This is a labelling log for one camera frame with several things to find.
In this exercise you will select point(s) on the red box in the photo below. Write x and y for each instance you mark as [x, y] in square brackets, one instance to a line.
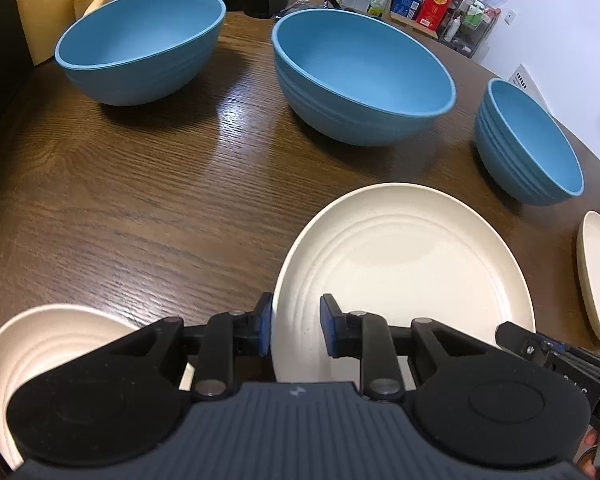
[431, 13]

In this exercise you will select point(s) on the operator hand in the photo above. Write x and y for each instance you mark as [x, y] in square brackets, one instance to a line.
[588, 448]

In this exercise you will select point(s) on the blue bowl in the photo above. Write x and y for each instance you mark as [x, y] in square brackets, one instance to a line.
[523, 149]
[132, 52]
[358, 80]

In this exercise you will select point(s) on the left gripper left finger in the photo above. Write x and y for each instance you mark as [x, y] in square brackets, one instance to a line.
[226, 338]

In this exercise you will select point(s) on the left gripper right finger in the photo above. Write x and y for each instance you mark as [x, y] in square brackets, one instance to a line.
[376, 345]

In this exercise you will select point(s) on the metal storage rack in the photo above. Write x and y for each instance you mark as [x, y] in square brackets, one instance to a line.
[466, 24]

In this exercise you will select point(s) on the white board against wall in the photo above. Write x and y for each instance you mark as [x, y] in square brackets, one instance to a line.
[523, 80]

